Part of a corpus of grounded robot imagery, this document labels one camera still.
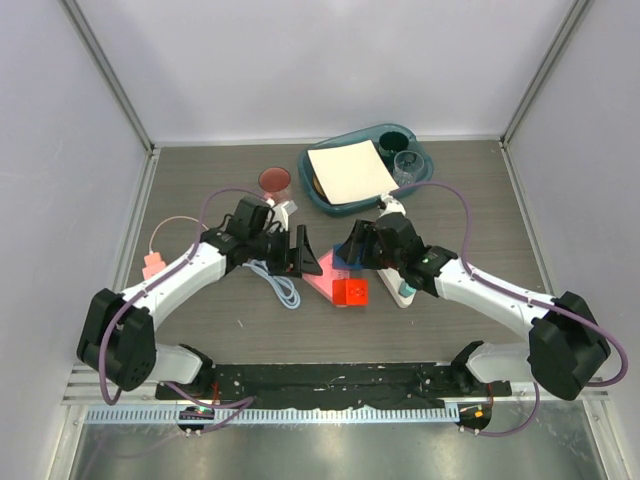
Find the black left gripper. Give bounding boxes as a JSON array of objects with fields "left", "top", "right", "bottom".
[{"left": 249, "top": 225, "right": 322, "bottom": 278}]

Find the blue cube socket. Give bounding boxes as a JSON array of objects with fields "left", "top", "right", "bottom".
[{"left": 332, "top": 244, "right": 362, "bottom": 271}]

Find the red cube socket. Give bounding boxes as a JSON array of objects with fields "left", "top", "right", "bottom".
[{"left": 332, "top": 278, "right": 369, "bottom": 307}]

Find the pink triangular power strip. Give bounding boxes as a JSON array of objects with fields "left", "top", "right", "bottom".
[{"left": 302, "top": 250, "right": 353, "bottom": 303}]

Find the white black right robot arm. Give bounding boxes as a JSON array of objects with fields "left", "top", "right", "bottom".
[{"left": 336, "top": 213, "right": 611, "bottom": 400}]

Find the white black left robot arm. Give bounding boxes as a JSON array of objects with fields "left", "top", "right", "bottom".
[{"left": 77, "top": 196, "right": 323, "bottom": 405}]

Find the teal plug adapter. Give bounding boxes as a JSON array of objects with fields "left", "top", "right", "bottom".
[{"left": 398, "top": 281, "right": 416, "bottom": 298}]

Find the pink charger plug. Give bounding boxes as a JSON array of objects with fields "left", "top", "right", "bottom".
[{"left": 142, "top": 252, "right": 166, "bottom": 280}]

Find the white triangular power strip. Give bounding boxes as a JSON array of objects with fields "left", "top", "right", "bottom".
[{"left": 378, "top": 269, "right": 416, "bottom": 309}]

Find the teal plastic tray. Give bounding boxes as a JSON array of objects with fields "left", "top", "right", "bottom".
[{"left": 298, "top": 123, "right": 434, "bottom": 217}]

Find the white paper sheet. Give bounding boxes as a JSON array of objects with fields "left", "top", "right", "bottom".
[{"left": 307, "top": 140, "right": 398, "bottom": 205}]

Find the clear glass cup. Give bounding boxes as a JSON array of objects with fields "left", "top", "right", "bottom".
[{"left": 392, "top": 150, "right": 425, "bottom": 187}]

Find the dark green cup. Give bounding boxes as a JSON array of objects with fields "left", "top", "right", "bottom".
[{"left": 378, "top": 131, "right": 409, "bottom": 157}]

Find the light blue power cord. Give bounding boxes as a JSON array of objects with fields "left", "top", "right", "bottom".
[{"left": 247, "top": 259, "right": 303, "bottom": 310}]

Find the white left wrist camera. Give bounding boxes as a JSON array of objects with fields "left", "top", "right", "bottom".
[{"left": 267, "top": 198, "right": 298, "bottom": 232}]

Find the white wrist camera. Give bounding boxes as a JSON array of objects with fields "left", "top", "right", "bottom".
[
  {"left": 376, "top": 193, "right": 406, "bottom": 217},
  {"left": 267, "top": 198, "right": 298, "bottom": 232}
]

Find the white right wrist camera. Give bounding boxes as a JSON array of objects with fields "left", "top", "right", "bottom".
[{"left": 376, "top": 193, "right": 406, "bottom": 217}]

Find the pink charging cable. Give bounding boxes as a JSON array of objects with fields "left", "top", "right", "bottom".
[{"left": 148, "top": 215, "right": 209, "bottom": 257}]

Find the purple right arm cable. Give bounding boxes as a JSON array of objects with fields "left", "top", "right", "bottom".
[{"left": 394, "top": 180, "right": 629, "bottom": 437}]

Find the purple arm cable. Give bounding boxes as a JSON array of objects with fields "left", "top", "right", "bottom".
[
  {"left": 97, "top": 185, "right": 281, "bottom": 432},
  {"left": 394, "top": 180, "right": 629, "bottom": 437}
]

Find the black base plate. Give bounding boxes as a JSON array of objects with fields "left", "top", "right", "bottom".
[{"left": 181, "top": 362, "right": 512, "bottom": 411}]

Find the perforated cable duct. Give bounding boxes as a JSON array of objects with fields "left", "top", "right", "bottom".
[{"left": 84, "top": 403, "right": 459, "bottom": 425}]

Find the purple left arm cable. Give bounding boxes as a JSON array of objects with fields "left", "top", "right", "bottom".
[{"left": 97, "top": 185, "right": 281, "bottom": 432}]

